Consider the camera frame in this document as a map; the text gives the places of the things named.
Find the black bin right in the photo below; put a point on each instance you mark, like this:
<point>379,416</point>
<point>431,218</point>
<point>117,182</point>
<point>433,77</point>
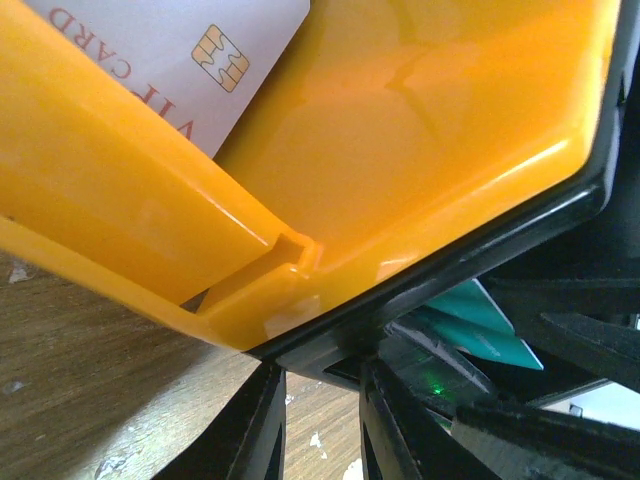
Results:
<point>575,240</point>

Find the orange bin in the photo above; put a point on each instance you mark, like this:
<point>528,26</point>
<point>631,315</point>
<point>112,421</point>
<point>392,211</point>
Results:
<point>97,188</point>

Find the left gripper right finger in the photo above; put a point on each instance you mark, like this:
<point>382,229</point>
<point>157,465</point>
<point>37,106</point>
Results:
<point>399,438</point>

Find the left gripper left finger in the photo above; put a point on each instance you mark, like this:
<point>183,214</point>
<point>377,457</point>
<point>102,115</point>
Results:
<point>246,440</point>

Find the teal credit card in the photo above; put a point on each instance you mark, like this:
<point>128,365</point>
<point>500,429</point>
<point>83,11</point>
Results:
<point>471,321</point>

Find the white pink cards stack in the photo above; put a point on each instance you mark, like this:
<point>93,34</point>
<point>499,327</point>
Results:
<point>197,64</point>

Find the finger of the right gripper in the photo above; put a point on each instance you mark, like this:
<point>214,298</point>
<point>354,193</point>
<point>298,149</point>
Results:
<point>521,442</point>
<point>606,350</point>

